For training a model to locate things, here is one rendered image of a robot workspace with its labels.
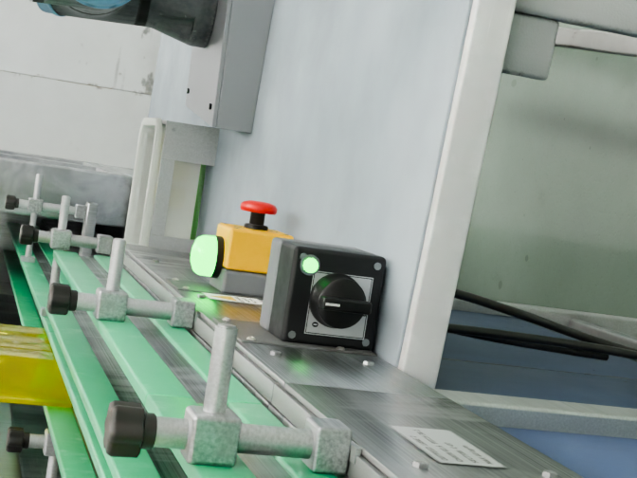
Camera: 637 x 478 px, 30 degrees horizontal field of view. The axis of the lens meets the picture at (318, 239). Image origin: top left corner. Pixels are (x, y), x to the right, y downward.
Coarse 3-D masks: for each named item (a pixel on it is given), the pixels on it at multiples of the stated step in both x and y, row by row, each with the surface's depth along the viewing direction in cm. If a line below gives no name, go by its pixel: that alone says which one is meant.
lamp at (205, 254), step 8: (200, 240) 125; (208, 240) 125; (216, 240) 125; (192, 248) 126; (200, 248) 124; (208, 248) 124; (216, 248) 125; (224, 248) 125; (192, 256) 125; (200, 256) 124; (208, 256) 124; (216, 256) 125; (192, 264) 126; (200, 264) 124; (208, 264) 124; (216, 264) 125; (200, 272) 125; (208, 272) 125; (216, 272) 125
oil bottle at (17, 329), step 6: (0, 324) 159; (6, 324) 159; (0, 330) 155; (6, 330) 156; (12, 330) 156; (18, 330) 157; (24, 330) 157; (30, 330) 158; (36, 330) 159; (42, 330) 159; (30, 336) 156; (36, 336) 156; (42, 336) 157
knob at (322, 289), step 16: (320, 288) 95; (336, 288) 95; (352, 288) 95; (320, 304) 94; (336, 304) 94; (352, 304) 94; (368, 304) 94; (320, 320) 96; (336, 320) 95; (352, 320) 95
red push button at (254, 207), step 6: (246, 204) 126; (252, 204) 126; (258, 204) 126; (264, 204) 126; (270, 204) 127; (246, 210) 126; (252, 210) 126; (258, 210) 126; (264, 210) 126; (270, 210) 126; (276, 210) 127; (252, 216) 127; (258, 216) 127; (264, 216) 127; (252, 222) 127; (258, 222) 127
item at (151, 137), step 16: (144, 128) 184; (160, 128) 170; (144, 144) 185; (160, 144) 171; (144, 160) 185; (144, 176) 186; (144, 192) 186; (128, 208) 186; (144, 208) 170; (128, 224) 186; (144, 224) 170; (128, 240) 186; (144, 240) 170
